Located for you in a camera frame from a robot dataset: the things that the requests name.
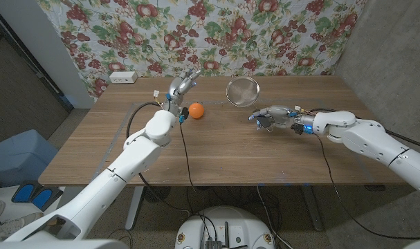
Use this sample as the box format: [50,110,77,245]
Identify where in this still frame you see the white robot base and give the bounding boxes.
[174,206,276,249]

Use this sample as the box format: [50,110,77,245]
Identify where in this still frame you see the blue-grey bin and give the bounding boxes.
[0,129,58,187]

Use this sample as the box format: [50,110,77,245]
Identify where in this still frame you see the white table leg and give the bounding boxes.
[125,186,145,231]

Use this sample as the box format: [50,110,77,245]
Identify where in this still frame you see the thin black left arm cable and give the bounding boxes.
[179,120,210,239]

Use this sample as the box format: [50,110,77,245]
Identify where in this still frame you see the floral fruit print backdrop cloth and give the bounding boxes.
[36,0,366,101]

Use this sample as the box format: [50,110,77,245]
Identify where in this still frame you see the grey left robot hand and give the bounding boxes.
[164,68,202,111]

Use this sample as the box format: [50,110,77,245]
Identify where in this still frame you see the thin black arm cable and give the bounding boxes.
[315,134,420,240]
[179,120,210,239]

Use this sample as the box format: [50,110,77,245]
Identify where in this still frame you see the black round floor fan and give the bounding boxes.
[143,186,171,203]

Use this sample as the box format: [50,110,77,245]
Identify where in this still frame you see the blue and black foot pedals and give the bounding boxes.
[11,180,64,212]

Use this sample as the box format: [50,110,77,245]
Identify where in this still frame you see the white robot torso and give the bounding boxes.
[0,239,129,249]

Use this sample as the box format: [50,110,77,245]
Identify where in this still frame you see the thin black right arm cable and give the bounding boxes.
[315,134,420,240]

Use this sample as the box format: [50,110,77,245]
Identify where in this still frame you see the orange fruit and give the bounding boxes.
[188,102,206,120]

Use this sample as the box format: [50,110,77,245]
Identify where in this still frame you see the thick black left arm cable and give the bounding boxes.
[126,101,192,212]

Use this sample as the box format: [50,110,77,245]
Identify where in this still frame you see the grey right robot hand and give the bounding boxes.
[248,105,302,133]

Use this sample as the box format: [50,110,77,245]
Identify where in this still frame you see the metal sieve with black handle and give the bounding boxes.
[225,75,275,132]

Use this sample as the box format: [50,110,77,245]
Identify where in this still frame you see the black floor cable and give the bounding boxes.
[256,186,293,249]

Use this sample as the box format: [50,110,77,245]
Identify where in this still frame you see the grey table leg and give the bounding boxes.
[301,186,325,232]

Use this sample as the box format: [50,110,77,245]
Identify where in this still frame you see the white power strip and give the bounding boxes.
[109,71,138,84]

